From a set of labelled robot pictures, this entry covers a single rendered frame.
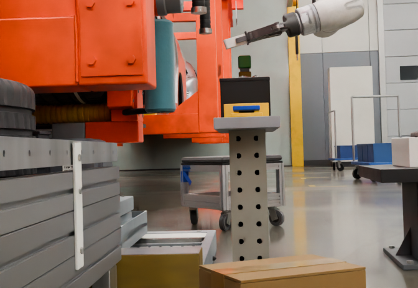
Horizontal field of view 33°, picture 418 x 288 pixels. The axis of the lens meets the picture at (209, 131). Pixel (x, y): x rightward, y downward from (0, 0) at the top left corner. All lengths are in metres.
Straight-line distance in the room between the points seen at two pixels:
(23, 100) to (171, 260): 0.55
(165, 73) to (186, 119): 3.82
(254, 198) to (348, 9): 0.67
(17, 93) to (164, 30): 0.77
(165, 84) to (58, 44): 0.44
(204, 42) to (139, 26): 4.25
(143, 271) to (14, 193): 0.79
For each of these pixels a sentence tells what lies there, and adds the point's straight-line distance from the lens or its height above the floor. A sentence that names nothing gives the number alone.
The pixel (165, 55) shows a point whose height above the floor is 0.64.
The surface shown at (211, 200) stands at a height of 0.14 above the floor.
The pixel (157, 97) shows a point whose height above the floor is 0.52.
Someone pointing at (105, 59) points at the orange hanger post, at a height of 0.58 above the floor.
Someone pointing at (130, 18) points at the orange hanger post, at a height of 0.67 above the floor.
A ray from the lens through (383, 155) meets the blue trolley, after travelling 7.48.
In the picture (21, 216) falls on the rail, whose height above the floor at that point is 0.29.
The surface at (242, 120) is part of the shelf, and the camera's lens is 1.79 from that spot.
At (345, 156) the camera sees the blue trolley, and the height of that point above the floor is 0.23.
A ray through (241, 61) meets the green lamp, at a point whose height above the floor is 0.64.
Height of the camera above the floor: 0.36
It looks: 2 degrees up
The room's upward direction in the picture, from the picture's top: 2 degrees counter-clockwise
